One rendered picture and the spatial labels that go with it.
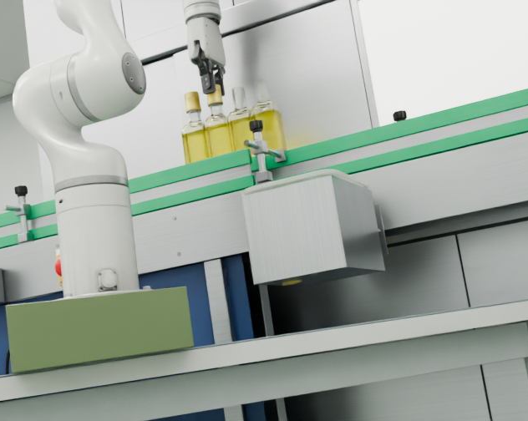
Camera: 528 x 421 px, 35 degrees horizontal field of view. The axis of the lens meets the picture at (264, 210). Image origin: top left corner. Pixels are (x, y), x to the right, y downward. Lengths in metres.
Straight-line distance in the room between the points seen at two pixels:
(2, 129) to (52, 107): 5.13
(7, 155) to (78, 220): 5.14
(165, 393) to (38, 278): 0.68
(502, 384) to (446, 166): 0.48
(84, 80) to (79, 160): 0.13
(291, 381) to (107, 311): 0.33
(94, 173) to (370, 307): 0.77
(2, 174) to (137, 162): 4.35
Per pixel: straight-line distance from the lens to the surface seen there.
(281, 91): 1.95
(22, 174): 6.34
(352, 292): 1.87
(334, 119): 1.89
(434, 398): 1.83
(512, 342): 1.51
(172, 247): 1.71
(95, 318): 1.21
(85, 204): 1.32
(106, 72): 1.35
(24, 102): 1.43
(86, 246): 1.31
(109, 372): 1.25
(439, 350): 1.44
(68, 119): 1.41
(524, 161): 1.59
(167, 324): 1.21
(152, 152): 2.13
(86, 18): 1.42
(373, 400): 1.86
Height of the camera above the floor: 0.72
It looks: 10 degrees up
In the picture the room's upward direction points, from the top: 9 degrees counter-clockwise
